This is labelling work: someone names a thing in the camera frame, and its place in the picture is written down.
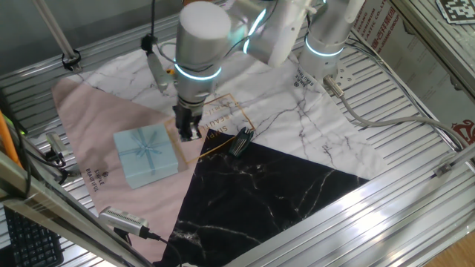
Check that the grey metal pole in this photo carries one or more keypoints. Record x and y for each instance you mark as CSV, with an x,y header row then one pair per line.
x,y
55,33

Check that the aluminium frame beam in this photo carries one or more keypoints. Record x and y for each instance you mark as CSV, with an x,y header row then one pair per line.
x,y
438,48
55,211

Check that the light blue ribboned casing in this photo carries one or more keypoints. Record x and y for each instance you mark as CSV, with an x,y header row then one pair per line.
x,y
159,167

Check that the black keyboard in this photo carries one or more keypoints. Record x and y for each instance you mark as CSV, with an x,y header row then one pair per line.
x,y
33,241

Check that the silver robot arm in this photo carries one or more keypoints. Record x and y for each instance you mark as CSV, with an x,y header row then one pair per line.
x,y
202,37

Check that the aluminium bracket bar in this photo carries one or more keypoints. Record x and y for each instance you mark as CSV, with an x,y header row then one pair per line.
x,y
445,168

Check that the cardboard box red print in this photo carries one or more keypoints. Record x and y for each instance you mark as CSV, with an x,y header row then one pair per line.
x,y
408,55

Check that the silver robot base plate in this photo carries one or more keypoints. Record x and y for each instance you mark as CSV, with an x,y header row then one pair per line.
x,y
347,76

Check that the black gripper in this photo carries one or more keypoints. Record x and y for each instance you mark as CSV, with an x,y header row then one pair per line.
x,y
187,115

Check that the black pole clamp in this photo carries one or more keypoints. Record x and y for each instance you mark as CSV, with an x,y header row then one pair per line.
x,y
71,61

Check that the yellow folding tool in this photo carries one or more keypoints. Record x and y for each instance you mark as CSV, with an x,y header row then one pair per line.
x,y
170,71

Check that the black white marker board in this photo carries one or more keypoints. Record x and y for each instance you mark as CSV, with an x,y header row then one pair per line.
x,y
458,11

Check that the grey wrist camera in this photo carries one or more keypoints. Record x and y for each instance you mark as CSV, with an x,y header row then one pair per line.
x,y
159,74

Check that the marble pink black tablecloth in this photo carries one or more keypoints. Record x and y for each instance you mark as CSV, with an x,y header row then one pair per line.
x,y
259,204

